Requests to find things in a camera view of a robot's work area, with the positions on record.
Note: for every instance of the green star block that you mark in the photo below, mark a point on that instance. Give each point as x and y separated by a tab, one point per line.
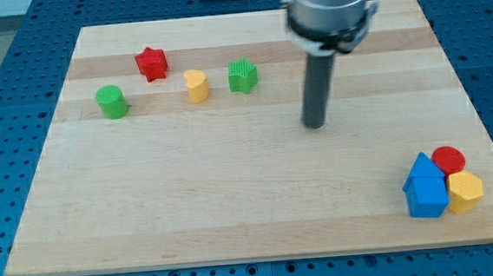
242	76

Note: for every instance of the yellow heart block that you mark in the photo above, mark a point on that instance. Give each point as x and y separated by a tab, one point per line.
198	87

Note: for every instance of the red star block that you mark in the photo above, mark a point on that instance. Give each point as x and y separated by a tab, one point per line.
152	63

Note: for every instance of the wooden board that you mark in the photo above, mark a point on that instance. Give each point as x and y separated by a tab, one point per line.
237	178

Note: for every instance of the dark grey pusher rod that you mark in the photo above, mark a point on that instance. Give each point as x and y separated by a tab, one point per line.
316	89

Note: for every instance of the green cylinder block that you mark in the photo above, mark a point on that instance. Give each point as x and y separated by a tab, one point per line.
111	101

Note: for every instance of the blue triangle block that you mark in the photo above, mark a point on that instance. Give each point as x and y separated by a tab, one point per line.
423	167

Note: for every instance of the blue cube block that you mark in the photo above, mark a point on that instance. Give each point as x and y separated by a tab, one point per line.
426	197

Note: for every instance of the red cylinder block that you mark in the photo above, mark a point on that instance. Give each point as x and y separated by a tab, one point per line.
449	159

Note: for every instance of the yellow hexagon block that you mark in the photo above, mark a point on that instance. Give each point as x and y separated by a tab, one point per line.
465	190

